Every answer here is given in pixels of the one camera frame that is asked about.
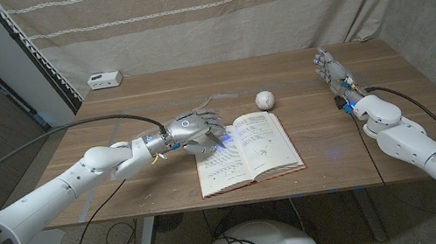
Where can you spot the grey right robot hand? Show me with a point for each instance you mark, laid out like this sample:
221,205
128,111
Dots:
336,74

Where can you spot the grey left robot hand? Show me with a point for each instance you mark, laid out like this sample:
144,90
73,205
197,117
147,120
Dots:
188,131

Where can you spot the clear tape strip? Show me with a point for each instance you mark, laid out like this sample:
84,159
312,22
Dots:
224,95

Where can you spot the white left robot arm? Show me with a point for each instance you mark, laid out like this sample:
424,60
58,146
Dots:
29,211

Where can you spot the open book with red cover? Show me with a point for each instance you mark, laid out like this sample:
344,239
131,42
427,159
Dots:
249,152

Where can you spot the white baseball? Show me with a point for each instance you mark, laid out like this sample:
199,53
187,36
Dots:
265,100

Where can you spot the black ribbed round object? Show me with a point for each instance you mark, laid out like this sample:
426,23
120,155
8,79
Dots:
169,221

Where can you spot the white power strip box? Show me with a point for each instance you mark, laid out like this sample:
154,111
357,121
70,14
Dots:
104,80

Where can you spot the beige striped curtain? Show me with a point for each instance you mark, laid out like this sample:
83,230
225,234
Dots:
205,17

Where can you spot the black backdrop frame pole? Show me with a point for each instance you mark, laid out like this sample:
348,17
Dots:
36,59

